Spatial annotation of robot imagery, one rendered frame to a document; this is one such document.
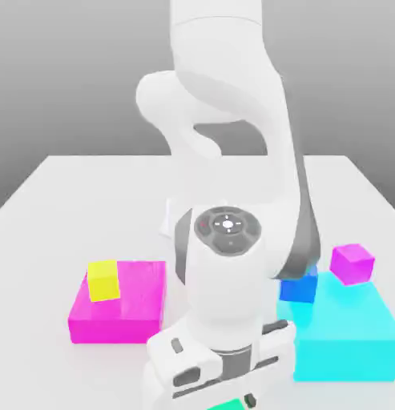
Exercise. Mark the small green cube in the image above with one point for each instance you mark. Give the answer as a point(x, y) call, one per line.
point(227, 405)

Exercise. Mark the small yellow cube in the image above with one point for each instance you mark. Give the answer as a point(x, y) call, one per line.
point(103, 283)

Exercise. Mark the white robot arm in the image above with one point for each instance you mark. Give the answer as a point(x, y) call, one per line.
point(229, 288)

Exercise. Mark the small purple cube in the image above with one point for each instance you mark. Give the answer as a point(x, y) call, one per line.
point(352, 264)

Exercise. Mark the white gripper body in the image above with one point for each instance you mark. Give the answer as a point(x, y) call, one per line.
point(274, 349)

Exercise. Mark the large cyan box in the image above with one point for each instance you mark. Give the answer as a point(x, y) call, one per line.
point(344, 336)

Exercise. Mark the large magenta box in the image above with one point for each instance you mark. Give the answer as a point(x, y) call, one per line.
point(142, 294)

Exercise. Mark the small blue cube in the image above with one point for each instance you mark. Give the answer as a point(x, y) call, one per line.
point(298, 290)

